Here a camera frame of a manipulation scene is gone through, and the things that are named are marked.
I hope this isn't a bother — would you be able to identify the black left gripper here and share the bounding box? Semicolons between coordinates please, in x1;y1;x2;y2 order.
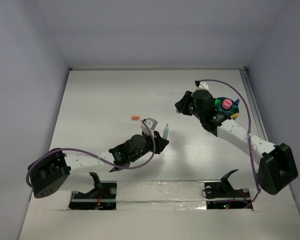
128;129;168;162

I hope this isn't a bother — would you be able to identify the green pencil-shaped clear case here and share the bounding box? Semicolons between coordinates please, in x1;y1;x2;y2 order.
162;123;169;140

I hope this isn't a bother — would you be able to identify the green cap black highlighter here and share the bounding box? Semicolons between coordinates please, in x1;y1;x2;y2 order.
215;99;221;105

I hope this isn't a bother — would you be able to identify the small orange eraser cap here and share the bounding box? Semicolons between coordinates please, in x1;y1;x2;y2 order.
131;115;141;121

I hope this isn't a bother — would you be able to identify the clear blue glue bottle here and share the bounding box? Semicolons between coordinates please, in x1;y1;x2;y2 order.
234;98;241;107

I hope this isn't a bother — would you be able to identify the pink orange pencil-shaped case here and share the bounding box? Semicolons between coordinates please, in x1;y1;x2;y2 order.
230;113;239;120

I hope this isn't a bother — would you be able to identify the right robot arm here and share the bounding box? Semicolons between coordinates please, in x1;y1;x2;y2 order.
175;89;299;195

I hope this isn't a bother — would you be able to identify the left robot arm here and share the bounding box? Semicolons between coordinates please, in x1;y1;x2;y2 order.
26;131;170;199

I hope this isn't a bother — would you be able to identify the teal round organizer container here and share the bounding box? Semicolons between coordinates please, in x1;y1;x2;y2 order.
214;97;240;116

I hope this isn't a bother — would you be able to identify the pink cap bottle in organizer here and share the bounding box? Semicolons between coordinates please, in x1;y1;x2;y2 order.
221;98;233;111

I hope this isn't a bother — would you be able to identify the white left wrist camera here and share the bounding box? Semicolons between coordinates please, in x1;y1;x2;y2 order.
140;117;158;135

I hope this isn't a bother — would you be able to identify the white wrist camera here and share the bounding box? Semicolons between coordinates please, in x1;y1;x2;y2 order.
194;80;210;91
140;117;158;135

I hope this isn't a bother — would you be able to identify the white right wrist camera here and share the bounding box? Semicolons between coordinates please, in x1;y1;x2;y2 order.
194;80;210;91

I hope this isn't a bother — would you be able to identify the aluminium rail right edge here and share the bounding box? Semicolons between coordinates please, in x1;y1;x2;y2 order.
239;67;268;141

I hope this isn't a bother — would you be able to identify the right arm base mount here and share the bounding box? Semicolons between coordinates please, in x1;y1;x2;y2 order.
201;169;252;210

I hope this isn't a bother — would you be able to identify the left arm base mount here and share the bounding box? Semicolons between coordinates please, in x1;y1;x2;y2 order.
68;172;117;211

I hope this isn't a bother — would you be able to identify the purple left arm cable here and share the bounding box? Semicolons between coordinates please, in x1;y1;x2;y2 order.
26;121;157;188

